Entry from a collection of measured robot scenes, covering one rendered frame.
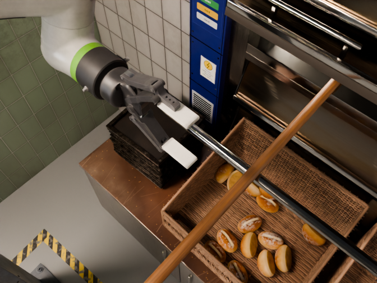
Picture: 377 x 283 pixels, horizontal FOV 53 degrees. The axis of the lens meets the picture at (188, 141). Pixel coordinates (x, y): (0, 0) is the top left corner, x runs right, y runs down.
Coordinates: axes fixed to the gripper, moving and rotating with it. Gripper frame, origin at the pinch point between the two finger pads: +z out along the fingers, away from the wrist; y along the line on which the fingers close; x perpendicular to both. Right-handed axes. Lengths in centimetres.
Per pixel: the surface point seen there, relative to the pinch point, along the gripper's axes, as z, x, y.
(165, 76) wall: -66, -55, 78
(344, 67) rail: 9.8, -40.8, 5.7
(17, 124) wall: -115, 5, 103
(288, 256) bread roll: 25, -27, 85
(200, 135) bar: -12.5, -18.2, 31.4
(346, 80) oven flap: 11.6, -40.3, 8.4
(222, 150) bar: -4.7, -18.6, 31.2
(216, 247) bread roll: 4, -12, 84
